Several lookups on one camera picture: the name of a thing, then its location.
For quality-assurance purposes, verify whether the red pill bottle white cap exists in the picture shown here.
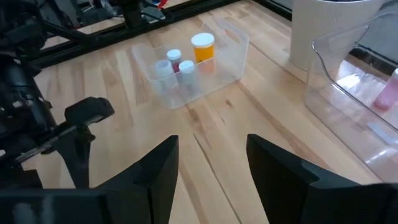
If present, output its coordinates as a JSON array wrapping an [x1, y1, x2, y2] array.
[[166, 49, 183, 74]]

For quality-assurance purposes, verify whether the white plant pot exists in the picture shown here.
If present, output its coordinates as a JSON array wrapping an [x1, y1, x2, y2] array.
[[289, 0, 388, 83]]

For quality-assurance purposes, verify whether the frosted plastic bin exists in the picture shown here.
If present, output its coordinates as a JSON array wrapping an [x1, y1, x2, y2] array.
[[131, 17, 250, 110]]

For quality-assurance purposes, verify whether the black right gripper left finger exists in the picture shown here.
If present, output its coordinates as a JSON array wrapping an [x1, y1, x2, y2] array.
[[0, 134, 180, 224]]

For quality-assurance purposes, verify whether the large orange pill bottle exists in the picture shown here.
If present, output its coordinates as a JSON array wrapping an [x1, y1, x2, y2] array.
[[190, 32, 216, 74]]

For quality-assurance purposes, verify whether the clear pill bottle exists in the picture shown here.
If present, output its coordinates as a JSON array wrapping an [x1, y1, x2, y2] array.
[[154, 58, 177, 94]]

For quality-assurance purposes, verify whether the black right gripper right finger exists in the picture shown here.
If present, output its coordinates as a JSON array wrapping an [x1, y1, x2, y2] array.
[[246, 133, 398, 224]]

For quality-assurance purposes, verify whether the clear plastic bin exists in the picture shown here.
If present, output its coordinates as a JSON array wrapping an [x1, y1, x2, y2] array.
[[304, 7, 398, 184]]

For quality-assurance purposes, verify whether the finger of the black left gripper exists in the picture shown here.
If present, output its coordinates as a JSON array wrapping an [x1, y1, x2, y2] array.
[[53, 124, 96, 190], [0, 169, 43, 190]]

